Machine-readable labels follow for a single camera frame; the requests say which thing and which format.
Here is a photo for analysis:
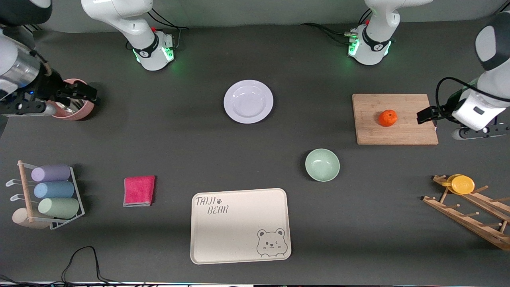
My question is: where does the wooden cutting board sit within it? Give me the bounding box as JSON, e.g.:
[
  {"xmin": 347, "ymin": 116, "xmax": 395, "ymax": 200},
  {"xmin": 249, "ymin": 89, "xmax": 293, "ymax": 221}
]
[{"xmin": 352, "ymin": 94, "xmax": 439, "ymax": 145}]

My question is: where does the pink folded cloth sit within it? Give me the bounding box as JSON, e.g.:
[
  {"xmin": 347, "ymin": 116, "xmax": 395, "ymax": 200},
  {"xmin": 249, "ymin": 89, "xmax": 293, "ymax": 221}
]
[{"xmin": 123, "ymin": 175, "xmax": 156, "ymax": 207}]

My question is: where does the orange fruit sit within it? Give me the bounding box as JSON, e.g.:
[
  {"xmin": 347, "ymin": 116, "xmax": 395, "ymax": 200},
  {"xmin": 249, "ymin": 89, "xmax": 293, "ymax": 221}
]
[{"xmin": 379, "ymin": 110, "xmax": 398, "ymax": 127}]

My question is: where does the metal scoop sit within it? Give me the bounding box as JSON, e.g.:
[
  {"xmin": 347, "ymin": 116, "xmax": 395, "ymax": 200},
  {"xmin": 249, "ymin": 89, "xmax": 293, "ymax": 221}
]
[{"xmin": 56, "ymin": 100, "xmax": 86, "ymax": 116}]

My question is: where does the black left arm base cable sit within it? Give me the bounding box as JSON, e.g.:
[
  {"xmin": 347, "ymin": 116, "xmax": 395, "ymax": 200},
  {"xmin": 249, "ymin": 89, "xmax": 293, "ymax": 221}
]
[{"xmin": 301, "ymin": 8, "xmax": 373, "ymax": 46}]

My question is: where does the thin black cable loop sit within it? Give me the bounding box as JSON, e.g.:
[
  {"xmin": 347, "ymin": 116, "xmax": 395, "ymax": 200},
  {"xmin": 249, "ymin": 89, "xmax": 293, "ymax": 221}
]
[{"xmin": 0, "ymin": 246, "xmax": 160, "ymax": 287}]

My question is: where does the wooden dish rack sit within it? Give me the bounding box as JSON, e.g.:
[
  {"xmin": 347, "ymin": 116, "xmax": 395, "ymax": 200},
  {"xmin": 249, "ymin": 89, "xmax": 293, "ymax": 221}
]
[{"xmin": 422, "ymin": 175, "xmax": 510, "ymax": 251}]

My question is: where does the light green bowl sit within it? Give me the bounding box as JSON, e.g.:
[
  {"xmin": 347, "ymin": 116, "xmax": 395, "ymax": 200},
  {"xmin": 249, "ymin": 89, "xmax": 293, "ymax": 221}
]
[{"xmin": 305, "ymin": 148, "xmax": 340, "ymax": 182}]

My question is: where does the white round plate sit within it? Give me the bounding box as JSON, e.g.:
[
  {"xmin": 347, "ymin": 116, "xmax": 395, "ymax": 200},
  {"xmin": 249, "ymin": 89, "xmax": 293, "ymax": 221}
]
[{"xmin": 224, "ymin": 80, "xmax": 274, "ymax": 124}]

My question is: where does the yellow cup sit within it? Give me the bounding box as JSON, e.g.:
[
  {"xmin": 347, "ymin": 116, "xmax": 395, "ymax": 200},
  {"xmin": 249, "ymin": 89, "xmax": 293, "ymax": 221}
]
[{"xmin": 446, "ymin": 174, "xmax": 475, "ymax": 195}]

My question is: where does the white wire cup rack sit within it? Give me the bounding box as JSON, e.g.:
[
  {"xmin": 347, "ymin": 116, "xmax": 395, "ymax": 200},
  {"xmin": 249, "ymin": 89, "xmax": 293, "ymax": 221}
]
[{"xmin": 6, "ymin": 161, "xmax": 85, "ymax": 230}]

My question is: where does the black right arm base cable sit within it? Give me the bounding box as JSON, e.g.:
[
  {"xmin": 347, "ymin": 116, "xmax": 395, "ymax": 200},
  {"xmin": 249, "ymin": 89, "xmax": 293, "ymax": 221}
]
[{"xmin": 147, "ymin": 8, "xmax": 190, "ymax": 48}]

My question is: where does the beige cup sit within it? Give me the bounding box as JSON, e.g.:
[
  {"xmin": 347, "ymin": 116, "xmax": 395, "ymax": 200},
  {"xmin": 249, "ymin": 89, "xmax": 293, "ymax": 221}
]
[{"xmin": 12, "ymin": 208, "xmax": 50, "ymax": 230}]

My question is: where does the purple cup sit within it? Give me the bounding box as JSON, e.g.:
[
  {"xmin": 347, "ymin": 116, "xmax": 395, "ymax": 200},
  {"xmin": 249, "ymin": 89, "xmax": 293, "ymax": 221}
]
[{"xmin": 31, "ymin": 165, "xmax": 71, "ymax": 183}]

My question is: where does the green cup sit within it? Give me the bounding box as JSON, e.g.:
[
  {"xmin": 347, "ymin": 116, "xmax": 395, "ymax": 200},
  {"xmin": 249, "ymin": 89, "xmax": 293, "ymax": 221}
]
[{"xmin": 38, "ymin": 197, "xmax": 80, "ymax": 219}]

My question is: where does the cream tray with bear print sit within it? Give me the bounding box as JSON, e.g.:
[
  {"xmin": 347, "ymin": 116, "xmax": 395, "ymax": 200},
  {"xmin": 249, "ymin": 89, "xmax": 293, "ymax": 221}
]
[{"xmin": 190, "ymin": 188, "xmax": 292, "ymax": 265}]

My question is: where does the pink bowl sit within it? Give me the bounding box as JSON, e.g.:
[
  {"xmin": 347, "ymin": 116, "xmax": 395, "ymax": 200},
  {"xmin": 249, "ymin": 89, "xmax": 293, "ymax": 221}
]
[{"xmin": 46, "ymin": 79, "xmax": 95, "ymax": 121}]

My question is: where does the blue cup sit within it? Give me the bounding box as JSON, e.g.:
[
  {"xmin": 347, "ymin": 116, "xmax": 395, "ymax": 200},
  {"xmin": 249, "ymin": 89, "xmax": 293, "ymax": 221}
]
[{"xmin": 34, "ymin": 181, "xmax": 75, "ymax": 199}]

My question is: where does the wooden rack pole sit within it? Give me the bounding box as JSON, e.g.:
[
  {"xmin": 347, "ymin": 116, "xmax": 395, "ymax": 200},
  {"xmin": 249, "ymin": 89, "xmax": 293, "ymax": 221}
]
[{"xmin": 18, "ymin": 160, "xmax": 34, "ymax": 222}]

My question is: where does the black arm base cable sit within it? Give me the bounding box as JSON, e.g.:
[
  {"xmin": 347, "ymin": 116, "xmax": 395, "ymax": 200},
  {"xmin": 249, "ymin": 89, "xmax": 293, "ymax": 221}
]
[
  {"xmin": 301, "ymin": 8, "xmax": 373, "ymax": 46},
  {"xmin": 147, "ymin": 8, "xmax": 190, "ymax": 48}
]

